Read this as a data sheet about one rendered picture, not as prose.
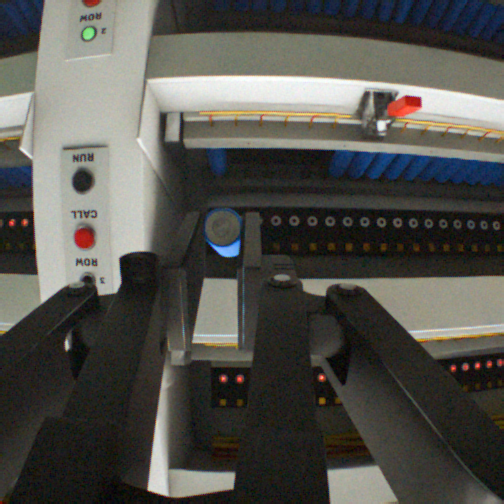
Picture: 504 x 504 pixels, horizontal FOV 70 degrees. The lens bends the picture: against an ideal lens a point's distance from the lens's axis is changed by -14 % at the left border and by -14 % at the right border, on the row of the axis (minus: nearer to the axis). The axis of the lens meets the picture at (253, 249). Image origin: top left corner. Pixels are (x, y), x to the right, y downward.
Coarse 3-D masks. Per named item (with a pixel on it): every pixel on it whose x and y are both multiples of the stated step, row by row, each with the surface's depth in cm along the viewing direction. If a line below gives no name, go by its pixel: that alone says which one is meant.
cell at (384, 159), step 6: (378, 156) 38; (384, 156) 37; (390, 156) 37; (372, 162) 40; (378, 162) 39; (384, 162) 38; (390, 162) 38; (372, 168) 41; (378, 168) 40; (384, 168) 40; (372, 174) 42; (378, 174) 41
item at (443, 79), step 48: (192, 48) 29; (240, 48) 29; (288, 48) 29; (336, 48) 29; (384, 48) 29; (432, 48) 29; (144, 96) 28; (192, 96) 31; (240, 96) 31; (288, 96) 31; (336, 96) 31; (432, 96) 29; (480, 96) 28; (144, 144) 28
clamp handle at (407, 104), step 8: (408, 96) 23; (416, 96) 23; (392, 104) 25; (400, 104) 24; (408, 104) 23; (416, 104) 23; (384, 112) 28; (392, 112) 26; (400, 112) 25; (408, 112) 25; (376, 120) 30; (384, 120) 30; (376, 128) 30; (384, 128) 30
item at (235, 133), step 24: (216, 120) 34; (240, 120) 34; (264, 120) 34; (312, 120) 32; (336, 120) 32; (408, 120) 32; (192, 144) 34; (216, 144) 34; (240, 144) 34; (264, 144) 34; (288, 144) 34; (312, 144) 34; (336, 144) 34; (360, 144) 34; (384, 144) 33; (408, 144) 33; (432, 144) 33; (456, 144) 34; (480, 144) 34
